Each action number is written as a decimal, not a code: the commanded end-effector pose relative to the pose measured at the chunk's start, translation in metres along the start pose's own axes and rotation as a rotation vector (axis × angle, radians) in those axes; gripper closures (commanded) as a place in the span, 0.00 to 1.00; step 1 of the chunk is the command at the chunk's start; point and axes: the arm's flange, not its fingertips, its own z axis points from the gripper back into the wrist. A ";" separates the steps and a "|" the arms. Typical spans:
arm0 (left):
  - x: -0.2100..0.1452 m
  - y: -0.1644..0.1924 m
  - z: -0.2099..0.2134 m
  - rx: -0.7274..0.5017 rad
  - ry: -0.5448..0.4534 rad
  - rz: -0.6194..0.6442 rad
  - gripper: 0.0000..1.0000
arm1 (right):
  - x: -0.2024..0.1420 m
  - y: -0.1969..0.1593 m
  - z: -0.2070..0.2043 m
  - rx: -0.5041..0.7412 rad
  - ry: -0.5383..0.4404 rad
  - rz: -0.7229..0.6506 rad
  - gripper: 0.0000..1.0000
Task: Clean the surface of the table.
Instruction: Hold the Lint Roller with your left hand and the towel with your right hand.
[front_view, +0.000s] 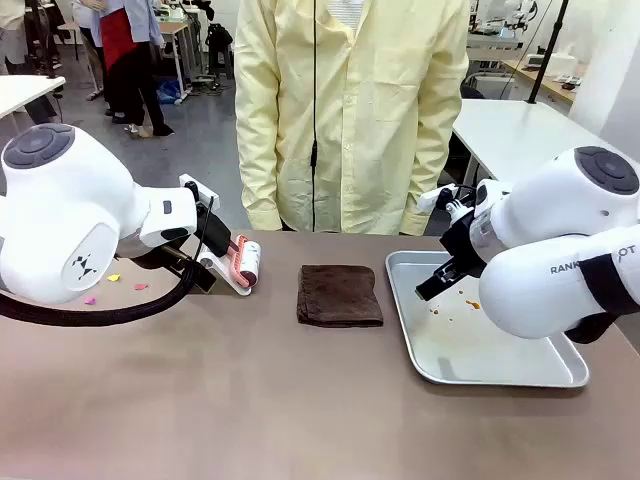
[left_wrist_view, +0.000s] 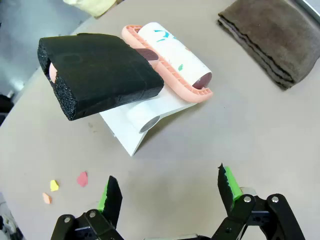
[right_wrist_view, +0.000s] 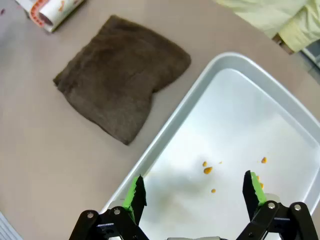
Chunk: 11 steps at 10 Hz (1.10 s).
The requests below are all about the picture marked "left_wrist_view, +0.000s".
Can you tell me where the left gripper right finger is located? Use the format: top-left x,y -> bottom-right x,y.
212,163 -> 306,240

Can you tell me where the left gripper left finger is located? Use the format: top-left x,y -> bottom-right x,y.
51,175 -> 123,240

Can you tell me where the pink lint roller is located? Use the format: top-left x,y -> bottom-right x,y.
37,21 -> 214,122

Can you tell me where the brown cloth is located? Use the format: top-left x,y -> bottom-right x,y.
216,0 -> 320,91

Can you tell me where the red paper scrap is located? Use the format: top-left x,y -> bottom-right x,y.
76,171 -> 89,187

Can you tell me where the white folding stand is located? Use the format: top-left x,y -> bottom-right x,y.
98,88 -> 198,157

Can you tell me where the person in yellow shirt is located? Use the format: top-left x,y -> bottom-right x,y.
62,0 -> 118,18

